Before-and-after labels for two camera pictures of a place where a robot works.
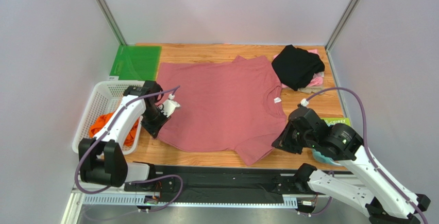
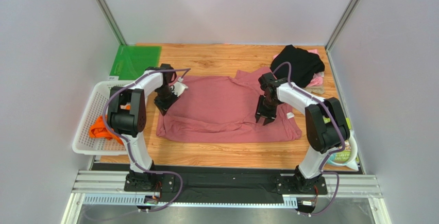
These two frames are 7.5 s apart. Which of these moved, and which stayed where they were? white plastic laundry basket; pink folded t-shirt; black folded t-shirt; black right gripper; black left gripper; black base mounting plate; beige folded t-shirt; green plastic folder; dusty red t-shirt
Moved: black left gripper; black right gripper; dusty red t-shirt
Stayed: beige folded t-shirt; green plastic folder; black base mounting plate; pink folded t-shirt; black folded t-shirt; white plastic laundry basket
